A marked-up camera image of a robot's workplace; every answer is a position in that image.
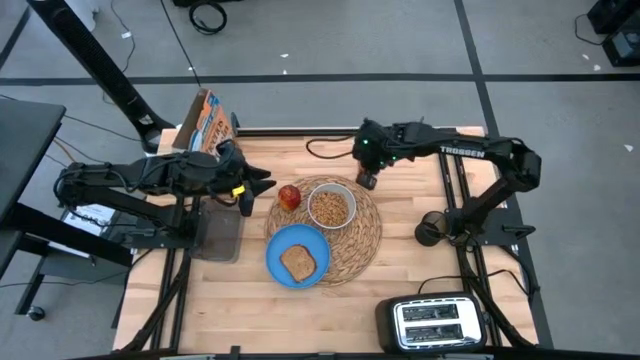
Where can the black slanted stand pole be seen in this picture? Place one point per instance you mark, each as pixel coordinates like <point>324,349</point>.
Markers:
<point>100,65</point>

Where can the grey round bowl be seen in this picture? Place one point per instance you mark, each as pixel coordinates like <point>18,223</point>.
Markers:
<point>350,195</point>

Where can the round woven straw placemat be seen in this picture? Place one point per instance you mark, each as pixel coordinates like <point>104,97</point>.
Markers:
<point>365,245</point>

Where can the black mesh pen cup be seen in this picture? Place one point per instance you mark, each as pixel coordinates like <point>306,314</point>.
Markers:
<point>427,232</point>

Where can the orange cereal box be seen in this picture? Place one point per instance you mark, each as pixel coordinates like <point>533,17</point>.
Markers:
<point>205,125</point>

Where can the black metal table frame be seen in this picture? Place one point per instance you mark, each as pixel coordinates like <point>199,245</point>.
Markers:
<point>300,132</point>

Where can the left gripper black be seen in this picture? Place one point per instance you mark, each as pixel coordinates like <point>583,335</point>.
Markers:
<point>232,167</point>

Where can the white printed label card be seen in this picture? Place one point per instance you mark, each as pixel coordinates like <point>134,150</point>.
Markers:
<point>92,220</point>

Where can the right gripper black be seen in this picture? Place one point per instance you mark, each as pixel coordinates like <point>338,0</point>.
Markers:
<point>372,147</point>

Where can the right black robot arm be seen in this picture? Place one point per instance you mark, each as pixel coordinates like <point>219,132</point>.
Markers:
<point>465,151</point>

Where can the blue round plate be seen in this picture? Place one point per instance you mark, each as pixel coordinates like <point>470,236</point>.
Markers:
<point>280,245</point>

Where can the black equipment case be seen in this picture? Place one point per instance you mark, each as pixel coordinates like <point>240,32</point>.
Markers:
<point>625,47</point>
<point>617,12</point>

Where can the black desk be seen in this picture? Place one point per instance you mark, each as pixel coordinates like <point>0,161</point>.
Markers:
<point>25,140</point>

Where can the brown rectangular tray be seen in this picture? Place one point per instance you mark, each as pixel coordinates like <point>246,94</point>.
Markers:
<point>220,235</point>

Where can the brown cereal pieces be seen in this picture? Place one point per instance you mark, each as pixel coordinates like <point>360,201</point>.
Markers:
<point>330,207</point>

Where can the slice of brown toast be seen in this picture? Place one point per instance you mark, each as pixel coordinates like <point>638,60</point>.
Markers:
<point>298,262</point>

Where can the black silver two-slot toaster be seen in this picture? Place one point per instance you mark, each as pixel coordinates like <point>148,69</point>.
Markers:
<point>430,322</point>

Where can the red yellow apple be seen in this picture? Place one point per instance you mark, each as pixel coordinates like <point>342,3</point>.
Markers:
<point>289,197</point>

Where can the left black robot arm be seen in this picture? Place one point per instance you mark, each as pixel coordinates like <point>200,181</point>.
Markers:
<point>125,175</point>

